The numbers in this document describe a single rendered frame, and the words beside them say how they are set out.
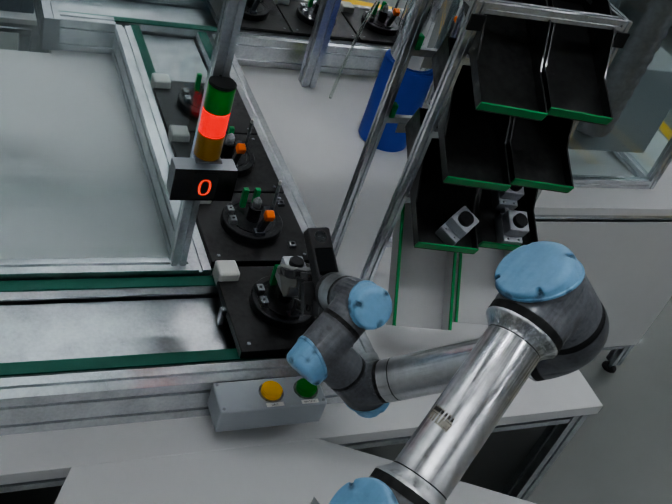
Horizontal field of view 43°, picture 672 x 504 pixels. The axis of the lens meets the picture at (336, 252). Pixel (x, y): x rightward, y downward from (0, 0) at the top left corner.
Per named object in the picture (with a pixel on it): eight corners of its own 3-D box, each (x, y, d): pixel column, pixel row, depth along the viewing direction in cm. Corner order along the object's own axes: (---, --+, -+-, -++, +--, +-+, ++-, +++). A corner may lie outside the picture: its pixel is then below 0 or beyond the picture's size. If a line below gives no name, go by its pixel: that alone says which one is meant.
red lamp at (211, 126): (228, 140, 154) (233, 117, 151) (201, 138, 152) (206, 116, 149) (221, 124, 158) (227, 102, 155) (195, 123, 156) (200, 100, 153)
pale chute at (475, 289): (500, 326, 188) (510, 326, 184) (446, 321, 184) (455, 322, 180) (508, 201, 191) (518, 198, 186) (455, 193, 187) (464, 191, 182)
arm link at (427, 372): (624, 324, 136) (359, 379, 158) (602, 283, 129) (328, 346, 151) (631, 385, 128) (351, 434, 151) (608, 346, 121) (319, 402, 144)
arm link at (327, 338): (335, 405, 142) (377, 355, 144) (299, 369, 135) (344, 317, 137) (309, 385, 148) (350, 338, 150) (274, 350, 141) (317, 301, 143)
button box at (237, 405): (319, 422, 164) (328, 401, 161) (214, 433, 156) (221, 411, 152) (308, 393, 169) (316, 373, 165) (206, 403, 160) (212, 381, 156)
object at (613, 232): (618, 373, 346) (738, 210, 293) (378, 396, 299) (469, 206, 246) (538, 260, 391) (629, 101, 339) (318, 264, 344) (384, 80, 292)
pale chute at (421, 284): (442, 329, 182) (451, 330, 178) (385, 324, 178) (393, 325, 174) (451, 200, 184) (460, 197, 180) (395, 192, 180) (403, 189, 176)
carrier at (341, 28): (357, 44, 286) (369, 10, 278) (291, 38, 276) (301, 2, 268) (334, 10, 302) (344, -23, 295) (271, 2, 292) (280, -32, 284)
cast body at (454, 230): (449, 249, 169) (465, 234, 163) (434, 233, 169) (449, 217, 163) (474, 226, 173) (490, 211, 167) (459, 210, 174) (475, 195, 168)
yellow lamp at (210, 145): (222, 162, 158) (228, 140, 155) (196, 161, 155) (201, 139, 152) (216, 146, 161) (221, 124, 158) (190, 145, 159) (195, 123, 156)
